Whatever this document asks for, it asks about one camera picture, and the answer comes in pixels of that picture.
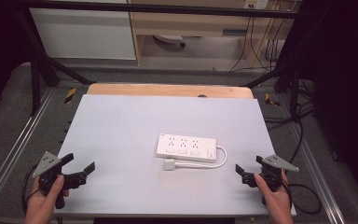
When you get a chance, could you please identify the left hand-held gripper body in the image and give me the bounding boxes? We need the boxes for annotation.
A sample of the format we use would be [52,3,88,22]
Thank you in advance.
[32,150,71,210]

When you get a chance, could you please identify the light wooden desk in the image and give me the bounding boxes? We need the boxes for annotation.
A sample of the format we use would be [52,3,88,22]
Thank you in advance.
[126,0,296,67]

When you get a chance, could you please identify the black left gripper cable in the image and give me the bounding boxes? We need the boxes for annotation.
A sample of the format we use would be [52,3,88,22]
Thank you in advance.
[21,163,42,215]

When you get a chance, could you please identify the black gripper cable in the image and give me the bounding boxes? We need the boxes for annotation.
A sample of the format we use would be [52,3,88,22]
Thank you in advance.
[21,163,42,215]
[283,178,323,216]

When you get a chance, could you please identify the white wall socket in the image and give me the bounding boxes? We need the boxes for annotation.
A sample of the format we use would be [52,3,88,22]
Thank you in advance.
[243,0,269,10]

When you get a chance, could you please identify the black curtain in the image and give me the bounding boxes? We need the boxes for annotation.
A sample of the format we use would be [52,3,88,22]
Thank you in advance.
[287,0,358,213]
[0,0,34,122]

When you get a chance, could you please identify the hanging black and yellow cables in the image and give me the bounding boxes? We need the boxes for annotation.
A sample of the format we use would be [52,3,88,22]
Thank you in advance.
[228,8,293,73]

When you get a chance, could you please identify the wooden table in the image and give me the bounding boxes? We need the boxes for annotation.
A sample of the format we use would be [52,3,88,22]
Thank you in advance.
[86,82,255,100]

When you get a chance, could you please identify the white power strip cable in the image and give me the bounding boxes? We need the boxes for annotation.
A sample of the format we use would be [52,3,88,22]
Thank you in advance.
[173,145,228,170]

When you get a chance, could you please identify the white cabinet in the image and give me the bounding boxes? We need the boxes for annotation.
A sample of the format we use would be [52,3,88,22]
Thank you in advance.
[29,0,137,61]

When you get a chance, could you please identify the aluminium floor rail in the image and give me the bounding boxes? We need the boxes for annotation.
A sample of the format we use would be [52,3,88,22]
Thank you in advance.
[287,116,347,224]
[0,88,55,214]

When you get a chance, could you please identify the person's right hand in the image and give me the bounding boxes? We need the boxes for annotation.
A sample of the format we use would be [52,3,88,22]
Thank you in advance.
[254,170,294,224]

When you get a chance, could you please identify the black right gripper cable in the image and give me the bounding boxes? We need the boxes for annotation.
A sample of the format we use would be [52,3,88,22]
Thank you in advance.
[283,178,323,216]

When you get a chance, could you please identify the person's left hand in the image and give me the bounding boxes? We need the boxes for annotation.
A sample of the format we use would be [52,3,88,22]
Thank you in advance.
[24,175,70,224]

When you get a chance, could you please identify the black metal frame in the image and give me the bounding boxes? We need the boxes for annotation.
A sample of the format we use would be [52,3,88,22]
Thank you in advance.
[11,0,304,118]

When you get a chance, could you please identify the white power strip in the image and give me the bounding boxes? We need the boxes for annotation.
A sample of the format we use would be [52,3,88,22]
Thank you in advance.
[156,133,217,163]

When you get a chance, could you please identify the bundle of black floor cables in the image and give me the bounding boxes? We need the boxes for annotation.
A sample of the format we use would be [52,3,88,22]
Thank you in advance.
[262,78,317,166]

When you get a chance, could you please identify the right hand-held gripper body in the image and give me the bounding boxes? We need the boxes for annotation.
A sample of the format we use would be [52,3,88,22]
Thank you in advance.
[259,154,300,192]

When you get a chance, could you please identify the white device with black wheel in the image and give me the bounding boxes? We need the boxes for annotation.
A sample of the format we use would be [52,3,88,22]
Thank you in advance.
[153,34,187,49]

